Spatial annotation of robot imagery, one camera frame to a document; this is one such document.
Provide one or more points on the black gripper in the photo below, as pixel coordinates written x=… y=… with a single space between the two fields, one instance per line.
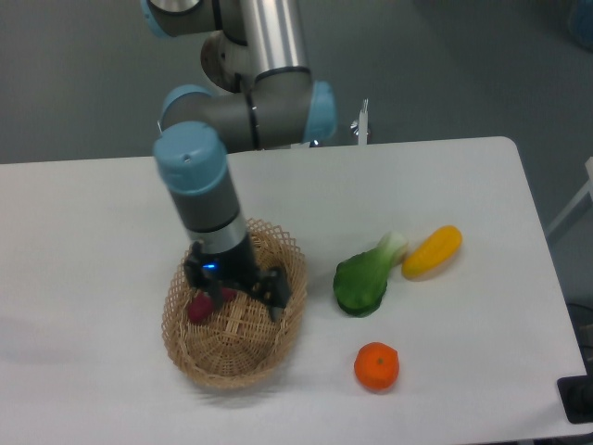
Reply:
x=236 y=268

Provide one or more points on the purple sweet potato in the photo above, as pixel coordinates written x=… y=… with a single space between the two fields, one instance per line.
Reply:
x=202 y=305

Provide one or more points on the oval wicker basket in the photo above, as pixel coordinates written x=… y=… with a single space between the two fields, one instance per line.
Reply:
x=240 y=344

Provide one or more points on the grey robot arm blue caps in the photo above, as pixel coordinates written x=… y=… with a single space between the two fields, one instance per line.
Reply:
x=269 y=100

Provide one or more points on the green bok choy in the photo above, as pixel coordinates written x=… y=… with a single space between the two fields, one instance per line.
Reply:
x=360 y=282

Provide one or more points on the orange tangerine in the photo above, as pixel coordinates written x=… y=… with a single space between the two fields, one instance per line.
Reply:
x=376 y=366

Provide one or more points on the white frame at right edge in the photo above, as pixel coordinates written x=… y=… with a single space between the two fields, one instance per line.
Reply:
x=576 y=207

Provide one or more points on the yellow squash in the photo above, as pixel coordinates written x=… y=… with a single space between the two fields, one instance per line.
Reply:
x=437 y=249

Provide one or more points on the black device at table edge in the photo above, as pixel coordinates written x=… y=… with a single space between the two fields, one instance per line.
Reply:
x=576 y=398

